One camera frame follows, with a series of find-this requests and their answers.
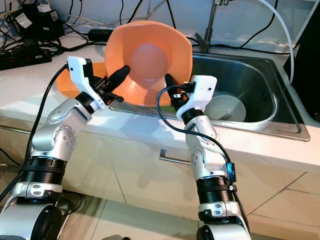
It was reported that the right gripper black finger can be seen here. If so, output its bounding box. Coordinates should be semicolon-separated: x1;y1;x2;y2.
164;73;180;107

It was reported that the orange plastic bowl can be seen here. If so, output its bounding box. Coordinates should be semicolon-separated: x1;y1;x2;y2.
105;20;194;107

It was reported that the cream kitchen cabinet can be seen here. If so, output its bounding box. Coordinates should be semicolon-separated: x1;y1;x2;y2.
0;120;320;240

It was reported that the orange plastic plate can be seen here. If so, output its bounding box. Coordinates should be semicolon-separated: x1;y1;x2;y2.
55;62;106;99

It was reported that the white plastic bowl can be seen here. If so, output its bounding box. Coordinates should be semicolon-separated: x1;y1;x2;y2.
205;96;247;123

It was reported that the small black power adapter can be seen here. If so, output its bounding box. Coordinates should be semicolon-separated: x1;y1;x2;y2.
88;28;115;42

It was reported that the metal sink faucet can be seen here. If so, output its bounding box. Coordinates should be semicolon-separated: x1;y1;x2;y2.
194;0;228;54

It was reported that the stainless steel sink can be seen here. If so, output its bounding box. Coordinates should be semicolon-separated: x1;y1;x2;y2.
110;50;312;142

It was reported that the black power strip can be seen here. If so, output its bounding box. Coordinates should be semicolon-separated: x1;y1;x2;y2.
0;46;59;71

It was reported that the black power supply box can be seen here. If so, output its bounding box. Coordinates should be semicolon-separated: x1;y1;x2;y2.
11;1;67;41

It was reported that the black appliance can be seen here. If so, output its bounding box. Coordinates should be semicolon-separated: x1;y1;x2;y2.
291;22;320;122

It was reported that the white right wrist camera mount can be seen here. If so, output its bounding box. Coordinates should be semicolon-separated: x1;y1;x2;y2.
176;75;218;119

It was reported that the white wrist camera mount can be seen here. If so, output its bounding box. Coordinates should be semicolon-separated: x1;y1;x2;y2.
176;75;218;119
67;56;107;112

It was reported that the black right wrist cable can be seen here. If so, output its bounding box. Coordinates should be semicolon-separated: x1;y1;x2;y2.
156;85;236;183

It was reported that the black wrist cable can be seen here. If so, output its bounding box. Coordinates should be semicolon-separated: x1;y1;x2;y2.
0;64;72;201
156;85;236;183

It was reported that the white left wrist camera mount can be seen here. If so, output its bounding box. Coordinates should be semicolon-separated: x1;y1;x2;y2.
67;56;107;112

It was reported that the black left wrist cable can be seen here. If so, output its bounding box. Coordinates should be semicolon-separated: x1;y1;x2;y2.
0;64;72;201

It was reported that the black countertop cable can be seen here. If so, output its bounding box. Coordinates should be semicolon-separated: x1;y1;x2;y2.
200;42;296;56

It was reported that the white water hose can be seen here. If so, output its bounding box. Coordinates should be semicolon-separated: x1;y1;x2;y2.
257;0;296;84

